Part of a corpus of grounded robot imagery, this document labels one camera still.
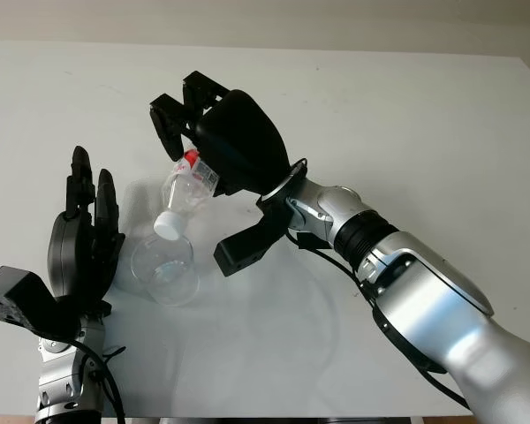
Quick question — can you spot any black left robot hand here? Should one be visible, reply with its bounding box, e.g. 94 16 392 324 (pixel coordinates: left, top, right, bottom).
46 145 126 320

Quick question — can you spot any clear glass cup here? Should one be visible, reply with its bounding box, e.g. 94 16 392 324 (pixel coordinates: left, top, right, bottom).
130 232 201 307

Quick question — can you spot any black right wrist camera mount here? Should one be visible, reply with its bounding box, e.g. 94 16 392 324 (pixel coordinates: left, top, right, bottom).
213 193 293 278

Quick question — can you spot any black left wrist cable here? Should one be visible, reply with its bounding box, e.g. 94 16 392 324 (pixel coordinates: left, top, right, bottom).
69 338 127 421

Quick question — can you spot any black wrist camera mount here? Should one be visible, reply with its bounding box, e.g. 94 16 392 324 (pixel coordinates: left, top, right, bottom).
0 265 112 342
213 193 293 278

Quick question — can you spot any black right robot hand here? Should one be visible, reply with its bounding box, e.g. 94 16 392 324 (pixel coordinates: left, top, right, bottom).
148 70 295 198

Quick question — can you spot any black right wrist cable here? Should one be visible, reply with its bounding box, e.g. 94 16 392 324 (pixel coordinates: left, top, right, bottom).
285 232 471 408

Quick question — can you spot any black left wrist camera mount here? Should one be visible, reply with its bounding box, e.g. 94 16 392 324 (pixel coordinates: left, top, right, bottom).
0 265 112 342

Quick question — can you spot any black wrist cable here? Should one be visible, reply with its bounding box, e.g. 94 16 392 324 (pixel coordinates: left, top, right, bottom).
69 338 127 421
285 232 471 408

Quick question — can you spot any clear plastic water bottle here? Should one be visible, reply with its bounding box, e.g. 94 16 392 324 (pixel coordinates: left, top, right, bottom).
153 149 223 241

